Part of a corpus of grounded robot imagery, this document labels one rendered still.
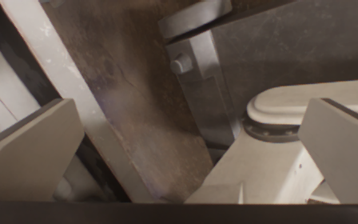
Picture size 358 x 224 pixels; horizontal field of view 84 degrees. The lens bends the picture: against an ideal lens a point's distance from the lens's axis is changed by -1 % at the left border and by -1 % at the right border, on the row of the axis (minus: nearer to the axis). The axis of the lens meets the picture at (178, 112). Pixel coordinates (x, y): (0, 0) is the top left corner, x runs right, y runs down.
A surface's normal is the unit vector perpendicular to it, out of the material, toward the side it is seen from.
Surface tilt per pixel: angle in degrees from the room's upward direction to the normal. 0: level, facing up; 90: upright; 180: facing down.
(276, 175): 90
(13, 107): 90
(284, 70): 0
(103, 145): 90
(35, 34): 90
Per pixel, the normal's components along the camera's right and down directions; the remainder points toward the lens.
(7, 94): 0.77, 0.05
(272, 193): -0.37, -0.84
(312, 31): -0.55, 0.55
